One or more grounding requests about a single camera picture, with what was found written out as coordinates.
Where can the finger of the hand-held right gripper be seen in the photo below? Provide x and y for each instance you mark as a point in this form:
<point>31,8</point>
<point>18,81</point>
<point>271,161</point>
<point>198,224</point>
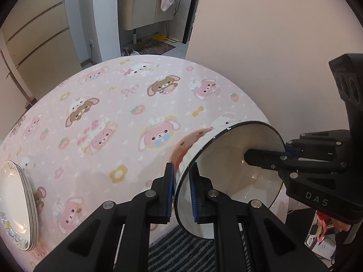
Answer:
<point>263,158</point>
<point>317,144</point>

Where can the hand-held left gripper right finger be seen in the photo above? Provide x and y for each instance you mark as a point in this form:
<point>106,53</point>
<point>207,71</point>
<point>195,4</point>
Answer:
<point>193,192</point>

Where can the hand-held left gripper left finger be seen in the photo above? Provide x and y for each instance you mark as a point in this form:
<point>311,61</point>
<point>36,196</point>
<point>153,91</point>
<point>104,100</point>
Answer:
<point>169,192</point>

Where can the white bowl with black rim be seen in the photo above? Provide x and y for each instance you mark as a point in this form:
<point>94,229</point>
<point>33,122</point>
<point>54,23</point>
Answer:
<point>227,153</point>

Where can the large pink strawberry rabbit bowl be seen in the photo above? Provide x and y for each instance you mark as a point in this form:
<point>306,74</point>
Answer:
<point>184,147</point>

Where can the plain white plate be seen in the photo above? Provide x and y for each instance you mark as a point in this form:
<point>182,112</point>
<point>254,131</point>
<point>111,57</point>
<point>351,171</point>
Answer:
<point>35,221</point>

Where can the white plate with cartoon print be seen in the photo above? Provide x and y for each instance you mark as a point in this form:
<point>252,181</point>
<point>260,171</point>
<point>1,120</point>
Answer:
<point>12,198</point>

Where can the white packaging box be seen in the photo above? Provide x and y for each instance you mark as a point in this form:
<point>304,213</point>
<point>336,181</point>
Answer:
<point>323,246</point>

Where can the grey striped rug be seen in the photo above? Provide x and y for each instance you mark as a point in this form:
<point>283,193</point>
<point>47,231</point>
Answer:
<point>181,249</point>

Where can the pink printed tablecloth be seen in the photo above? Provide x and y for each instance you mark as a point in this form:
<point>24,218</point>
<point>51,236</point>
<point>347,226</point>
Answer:
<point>113,113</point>

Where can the white slippers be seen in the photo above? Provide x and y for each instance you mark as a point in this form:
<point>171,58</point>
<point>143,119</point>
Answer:
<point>133,52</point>

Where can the patterned door mat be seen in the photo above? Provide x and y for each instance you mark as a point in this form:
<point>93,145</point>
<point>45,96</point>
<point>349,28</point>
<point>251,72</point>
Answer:
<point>158,46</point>

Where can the yellow mop head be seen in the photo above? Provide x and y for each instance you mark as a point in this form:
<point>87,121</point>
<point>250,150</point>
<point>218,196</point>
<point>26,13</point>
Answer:
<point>163,37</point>

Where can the beige bathroom vanity cabinet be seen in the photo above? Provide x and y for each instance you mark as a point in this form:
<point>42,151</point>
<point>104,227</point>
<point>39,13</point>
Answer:
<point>139,11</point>

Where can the beige refrigerator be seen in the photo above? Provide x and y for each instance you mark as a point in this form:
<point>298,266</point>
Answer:
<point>42,34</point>

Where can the black door frame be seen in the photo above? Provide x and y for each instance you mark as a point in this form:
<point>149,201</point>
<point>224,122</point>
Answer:
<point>194,8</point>

